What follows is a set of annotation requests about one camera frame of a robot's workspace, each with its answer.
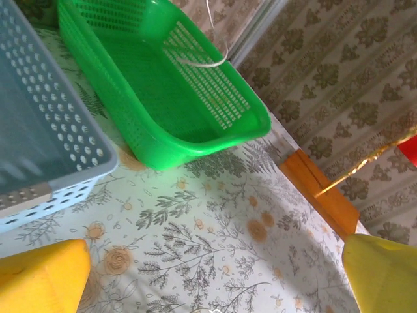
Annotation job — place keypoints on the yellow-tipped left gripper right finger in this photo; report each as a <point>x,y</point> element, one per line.
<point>384,280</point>

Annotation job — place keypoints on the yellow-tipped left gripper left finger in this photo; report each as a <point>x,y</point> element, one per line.
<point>42,280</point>

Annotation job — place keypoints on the orange wooden board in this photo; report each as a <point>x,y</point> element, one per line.
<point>325,212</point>

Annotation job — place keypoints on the blue plastic basket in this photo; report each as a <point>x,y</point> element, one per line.
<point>49,98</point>

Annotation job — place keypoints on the green plastic basket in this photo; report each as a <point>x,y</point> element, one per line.
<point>146,98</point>

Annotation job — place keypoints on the aluminium frame post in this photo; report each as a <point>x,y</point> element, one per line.
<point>257,29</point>

